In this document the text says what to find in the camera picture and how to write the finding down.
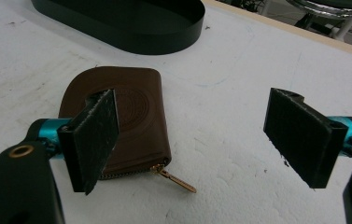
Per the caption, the chrome stool with dark seat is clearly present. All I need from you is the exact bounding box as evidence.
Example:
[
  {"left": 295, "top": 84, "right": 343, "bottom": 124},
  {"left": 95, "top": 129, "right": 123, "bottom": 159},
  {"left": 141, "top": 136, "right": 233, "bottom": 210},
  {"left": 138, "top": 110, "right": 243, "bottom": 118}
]
[{"left": 285, "top": 0, "right": 352, "bottom": 41}]

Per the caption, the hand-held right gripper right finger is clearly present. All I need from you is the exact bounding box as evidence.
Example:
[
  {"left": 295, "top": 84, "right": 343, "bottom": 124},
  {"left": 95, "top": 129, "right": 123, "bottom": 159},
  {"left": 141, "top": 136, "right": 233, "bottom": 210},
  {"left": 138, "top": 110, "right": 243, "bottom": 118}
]
[{"left": 262, "top": 87, "right": 352, "bottom": 189}]

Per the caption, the brown leather zip wallet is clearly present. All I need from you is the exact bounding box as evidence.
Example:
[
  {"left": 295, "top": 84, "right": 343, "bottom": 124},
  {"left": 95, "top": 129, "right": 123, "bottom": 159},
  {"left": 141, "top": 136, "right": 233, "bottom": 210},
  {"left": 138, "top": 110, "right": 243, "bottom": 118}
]
[{"left": 58, "top": 65, "right": 198, "bottom": 194}]

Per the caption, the black oval tray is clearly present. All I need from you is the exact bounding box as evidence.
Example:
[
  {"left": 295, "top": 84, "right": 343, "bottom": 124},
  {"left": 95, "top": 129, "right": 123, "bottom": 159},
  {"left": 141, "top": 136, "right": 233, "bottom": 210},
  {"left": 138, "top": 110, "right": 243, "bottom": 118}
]
[{"left": 31, "top": 0, "right": 206, "bottom": 56}]

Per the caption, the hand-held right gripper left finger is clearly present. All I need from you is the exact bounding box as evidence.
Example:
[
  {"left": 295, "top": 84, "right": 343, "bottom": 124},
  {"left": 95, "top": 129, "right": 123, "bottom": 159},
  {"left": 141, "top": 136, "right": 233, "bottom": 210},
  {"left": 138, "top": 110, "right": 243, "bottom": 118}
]
[{"left": 27, "top": 88, "right": 120, "bottom": 196}]

